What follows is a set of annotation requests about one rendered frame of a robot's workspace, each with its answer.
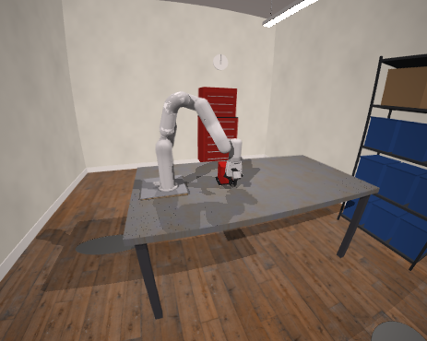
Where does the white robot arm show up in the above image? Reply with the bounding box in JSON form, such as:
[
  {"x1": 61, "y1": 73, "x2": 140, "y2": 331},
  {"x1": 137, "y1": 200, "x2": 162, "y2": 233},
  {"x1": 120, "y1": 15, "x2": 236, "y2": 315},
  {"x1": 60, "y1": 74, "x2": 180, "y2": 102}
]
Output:
[{"x1": 153, "y1": 91, "x2": 243, "y2": 192}]

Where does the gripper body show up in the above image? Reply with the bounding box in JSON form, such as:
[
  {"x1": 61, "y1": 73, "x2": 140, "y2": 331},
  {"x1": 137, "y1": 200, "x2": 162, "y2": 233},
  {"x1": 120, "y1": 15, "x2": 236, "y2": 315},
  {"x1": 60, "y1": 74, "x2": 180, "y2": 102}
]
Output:
[{"x1": 225, "y1": 160, "x2": 242, "y2": 177}]

